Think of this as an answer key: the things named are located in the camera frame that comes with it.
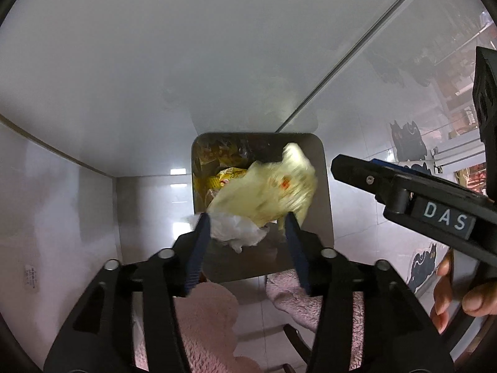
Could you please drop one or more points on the black cat sticker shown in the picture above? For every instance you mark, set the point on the black cat sticker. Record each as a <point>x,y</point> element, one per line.
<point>407,142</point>

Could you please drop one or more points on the person's right hand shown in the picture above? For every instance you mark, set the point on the person's right hand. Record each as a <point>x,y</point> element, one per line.
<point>479,299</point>

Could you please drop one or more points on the stainless steel trash bin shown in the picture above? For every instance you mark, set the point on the stainless steel trash bin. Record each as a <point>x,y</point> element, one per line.
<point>264,258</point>

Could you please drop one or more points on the pale yellow plastic bag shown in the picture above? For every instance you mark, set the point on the pale yellow plastic bag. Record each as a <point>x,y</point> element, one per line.
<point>264,190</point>

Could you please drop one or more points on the white plastic wrap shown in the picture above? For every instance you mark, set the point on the white plastic wrap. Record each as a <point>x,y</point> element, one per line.
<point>237,231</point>

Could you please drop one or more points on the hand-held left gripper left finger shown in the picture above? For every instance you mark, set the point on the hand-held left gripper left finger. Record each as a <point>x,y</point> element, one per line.
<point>196,254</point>

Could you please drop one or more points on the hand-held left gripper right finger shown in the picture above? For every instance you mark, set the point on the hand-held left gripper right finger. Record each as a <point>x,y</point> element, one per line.
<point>299,256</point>

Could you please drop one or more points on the dark blue cat sticker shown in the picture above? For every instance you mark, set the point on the dark blue cat sticker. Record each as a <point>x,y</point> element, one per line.
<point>423,268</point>

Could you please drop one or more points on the pink fluffy slippers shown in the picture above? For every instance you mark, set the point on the pink fluffy slippers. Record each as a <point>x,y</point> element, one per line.
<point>209,326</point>

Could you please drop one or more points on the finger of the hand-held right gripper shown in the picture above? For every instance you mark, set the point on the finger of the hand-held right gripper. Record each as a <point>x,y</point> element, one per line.
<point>411,170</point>
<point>369,180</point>

